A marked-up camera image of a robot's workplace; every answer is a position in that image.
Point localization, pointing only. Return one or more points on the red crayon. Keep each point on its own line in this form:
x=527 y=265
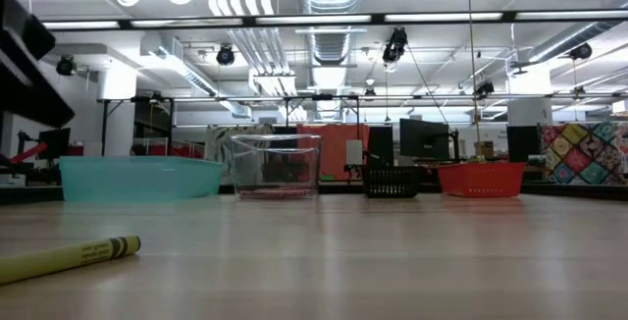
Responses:
x=275 y=194

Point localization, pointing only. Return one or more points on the silver ventilation duct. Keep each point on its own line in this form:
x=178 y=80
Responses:
x=329 y=47

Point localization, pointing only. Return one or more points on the green crayon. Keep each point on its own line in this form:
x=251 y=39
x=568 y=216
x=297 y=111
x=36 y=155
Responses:
x=64 y=257

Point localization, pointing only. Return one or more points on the black background rig frame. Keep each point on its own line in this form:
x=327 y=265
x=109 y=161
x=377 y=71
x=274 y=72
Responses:
x=314 y=97

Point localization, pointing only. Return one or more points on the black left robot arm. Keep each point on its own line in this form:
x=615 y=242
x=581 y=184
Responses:
x=29 y=89

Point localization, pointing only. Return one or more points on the white leaf-pattern cloth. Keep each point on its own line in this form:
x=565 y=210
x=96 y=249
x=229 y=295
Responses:
x=221 y=145

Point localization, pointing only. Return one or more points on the black mesh basket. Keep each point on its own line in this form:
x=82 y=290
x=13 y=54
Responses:
x=392 y=182

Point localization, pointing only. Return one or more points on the black ceiling spotlight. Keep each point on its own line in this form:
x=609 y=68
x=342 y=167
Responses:
x=581 y=51
x=225 y=56
x=66 y=66

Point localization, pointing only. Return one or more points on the red mesh basket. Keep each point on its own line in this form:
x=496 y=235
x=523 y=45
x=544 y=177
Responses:
x=481 y=180

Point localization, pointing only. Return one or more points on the cardboard box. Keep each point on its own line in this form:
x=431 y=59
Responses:
x=486 y=149

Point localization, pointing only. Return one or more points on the thin metal pole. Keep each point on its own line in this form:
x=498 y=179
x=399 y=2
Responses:
x=479 y=123

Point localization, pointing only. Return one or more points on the orange cloth panel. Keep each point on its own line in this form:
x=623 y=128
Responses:
x=333 y=148

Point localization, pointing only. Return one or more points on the person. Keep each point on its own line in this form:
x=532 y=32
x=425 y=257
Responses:
x=139 y=150

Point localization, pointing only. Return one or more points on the clear plastic bin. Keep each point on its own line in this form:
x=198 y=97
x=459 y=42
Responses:
x=275 y=163

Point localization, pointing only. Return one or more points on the black monitor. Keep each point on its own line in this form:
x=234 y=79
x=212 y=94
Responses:
x=382 y=145
x=522 y=143
x=424 y=138
x=56 y=143

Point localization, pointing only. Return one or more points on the black overhead camera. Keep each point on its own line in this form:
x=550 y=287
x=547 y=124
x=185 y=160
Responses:
x=396 y=40

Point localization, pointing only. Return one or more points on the colourful patchwork quilt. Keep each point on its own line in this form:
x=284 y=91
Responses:
x=579 y=158

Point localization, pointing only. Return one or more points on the black overhead beam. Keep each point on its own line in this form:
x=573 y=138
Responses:
x=378 y=17

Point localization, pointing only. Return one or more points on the teal plastic bin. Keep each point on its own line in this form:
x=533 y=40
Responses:
x=137 y=180

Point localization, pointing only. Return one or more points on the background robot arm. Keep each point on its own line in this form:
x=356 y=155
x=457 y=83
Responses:
x=27 y=154

